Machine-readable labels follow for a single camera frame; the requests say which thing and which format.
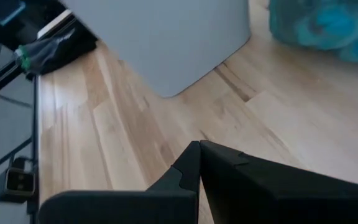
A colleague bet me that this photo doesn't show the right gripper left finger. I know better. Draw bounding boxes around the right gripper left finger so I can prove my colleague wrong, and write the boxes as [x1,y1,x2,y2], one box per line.
[37,140,201,224]

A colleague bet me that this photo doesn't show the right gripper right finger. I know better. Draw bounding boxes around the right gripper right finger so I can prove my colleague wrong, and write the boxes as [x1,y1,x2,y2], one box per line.
[199,139,358,224]

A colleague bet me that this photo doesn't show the white plastic trash bin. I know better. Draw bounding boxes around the white plastic trash bin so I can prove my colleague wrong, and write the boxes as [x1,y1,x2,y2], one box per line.
[59,0,251,99]

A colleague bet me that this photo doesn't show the white bin with blue liner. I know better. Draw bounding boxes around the white bin with blue liner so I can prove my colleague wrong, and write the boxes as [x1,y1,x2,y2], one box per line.
[268,0,358,68]

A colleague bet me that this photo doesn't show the black grey work glove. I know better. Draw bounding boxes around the black grey work glove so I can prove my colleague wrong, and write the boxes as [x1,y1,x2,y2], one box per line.
[13,26,99,77]

